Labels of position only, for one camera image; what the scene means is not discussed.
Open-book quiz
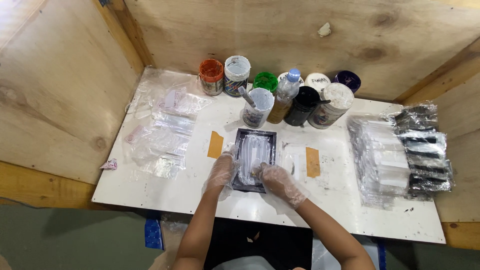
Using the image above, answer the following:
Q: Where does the person's right hand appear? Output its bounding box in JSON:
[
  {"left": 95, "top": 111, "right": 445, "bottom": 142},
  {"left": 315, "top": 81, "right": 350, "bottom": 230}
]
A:
[{"left": 254, "top": 163, "right": 310, "bottom": 209}]

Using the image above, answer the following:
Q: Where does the person's left hand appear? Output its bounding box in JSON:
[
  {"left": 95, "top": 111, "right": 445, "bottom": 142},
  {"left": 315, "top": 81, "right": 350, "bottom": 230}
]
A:
[{"left": 203, "top": 144, "right": 241, "bottom": 196}]

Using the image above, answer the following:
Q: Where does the black printing screen frame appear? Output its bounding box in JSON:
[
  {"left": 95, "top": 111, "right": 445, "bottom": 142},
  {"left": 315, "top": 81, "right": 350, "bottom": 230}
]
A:
[{"left": 231, "top": 128, "right": 278, "bottom": 194}]

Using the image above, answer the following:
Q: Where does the orange tape strip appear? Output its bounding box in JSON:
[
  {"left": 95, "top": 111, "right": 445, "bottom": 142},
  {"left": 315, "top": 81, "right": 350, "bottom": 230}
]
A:
[
  {"left": 207, "top": 131, "right": 224, "bottom": 160},
  {"left": 305, "top": 146, "right": 322, "bottom": 178}
]

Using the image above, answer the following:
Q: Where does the open jar of white paint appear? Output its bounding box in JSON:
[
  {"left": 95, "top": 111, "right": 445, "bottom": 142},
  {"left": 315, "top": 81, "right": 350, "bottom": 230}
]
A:
[{"left": 242, "top": 87, "right": 275, "bottom": 129}]

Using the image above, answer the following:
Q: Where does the grey stirring stick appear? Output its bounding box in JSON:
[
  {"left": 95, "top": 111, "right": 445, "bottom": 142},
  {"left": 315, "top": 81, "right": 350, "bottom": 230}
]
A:
[{"left": 238, "top": 86, "right": 257, "bottom": 109}]

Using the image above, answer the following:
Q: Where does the person's black clothing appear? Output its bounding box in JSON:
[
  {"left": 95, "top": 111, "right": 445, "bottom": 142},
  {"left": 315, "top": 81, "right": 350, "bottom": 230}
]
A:
[{"left": 203, "top": 217, "right": 314, "bottom": 270}]

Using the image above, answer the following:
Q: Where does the pile of clear plastic bags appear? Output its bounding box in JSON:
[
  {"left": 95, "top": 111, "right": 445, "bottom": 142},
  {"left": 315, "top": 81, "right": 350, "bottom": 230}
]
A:
[{"left": 125, "top": 67, "right": 213, "bottom": 180}]

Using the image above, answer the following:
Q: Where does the black paint jar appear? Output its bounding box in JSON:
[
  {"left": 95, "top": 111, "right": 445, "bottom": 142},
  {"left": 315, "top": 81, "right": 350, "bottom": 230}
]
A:
[{"left": 283, "top": 86, "right": 322, "bottom": 127}]

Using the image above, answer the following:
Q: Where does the clear plastic bottle blue cap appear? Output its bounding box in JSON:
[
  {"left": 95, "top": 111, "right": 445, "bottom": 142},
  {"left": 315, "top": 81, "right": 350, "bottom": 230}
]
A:
[{"left": 266, "top": 68, "right": 301, "bottom": 125}]

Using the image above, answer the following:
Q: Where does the white paint jar blue label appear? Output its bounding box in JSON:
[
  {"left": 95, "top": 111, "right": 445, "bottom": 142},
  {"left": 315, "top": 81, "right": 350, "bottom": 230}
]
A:
[{"left": 223, "top": 55, "right": 251, "bottom": 98}]

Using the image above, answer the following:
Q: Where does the green lid paint jar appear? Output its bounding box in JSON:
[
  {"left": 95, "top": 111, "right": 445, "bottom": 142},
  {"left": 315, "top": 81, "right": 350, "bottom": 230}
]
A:
[{"left": 253, "top": 71, "right": 279, "bottom": 94}]

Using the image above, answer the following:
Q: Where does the orange paint jar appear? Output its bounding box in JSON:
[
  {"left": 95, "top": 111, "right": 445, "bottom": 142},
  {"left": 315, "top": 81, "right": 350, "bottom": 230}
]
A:
[{"left": 198, "top": 58, "right": 225, "bottom": 97}]

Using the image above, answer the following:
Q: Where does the large jar crusted white top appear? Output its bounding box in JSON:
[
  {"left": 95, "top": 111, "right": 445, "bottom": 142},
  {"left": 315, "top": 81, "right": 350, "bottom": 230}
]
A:
[{"left": 307, "top": 82, "right": 355, "bottom": 130}]

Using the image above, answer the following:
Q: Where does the white lid jar with writing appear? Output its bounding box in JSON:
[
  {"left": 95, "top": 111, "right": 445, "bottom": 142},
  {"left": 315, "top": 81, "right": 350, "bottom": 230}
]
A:
[{"left": 304, "top": 73, "right": 332, "bottom": 94}]

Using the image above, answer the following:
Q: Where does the stack of white strip packets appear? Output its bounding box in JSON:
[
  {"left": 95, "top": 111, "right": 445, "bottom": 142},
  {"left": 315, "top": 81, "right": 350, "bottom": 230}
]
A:
[{"left": 346, "top": 114, "right": 412, "bottom": 208}]

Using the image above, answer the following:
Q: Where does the purple paint jar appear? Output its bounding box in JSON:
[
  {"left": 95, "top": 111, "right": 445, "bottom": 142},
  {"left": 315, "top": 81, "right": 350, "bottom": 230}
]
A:
[{"left": 332, "top": 70, "right": 362, "bottom": 94}]

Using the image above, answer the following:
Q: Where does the stack of black strip packets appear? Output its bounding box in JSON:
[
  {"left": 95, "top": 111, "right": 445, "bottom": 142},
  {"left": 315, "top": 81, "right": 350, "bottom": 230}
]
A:
[{"left": 389, "top": 102, "right": 456, "bottom": 198}]

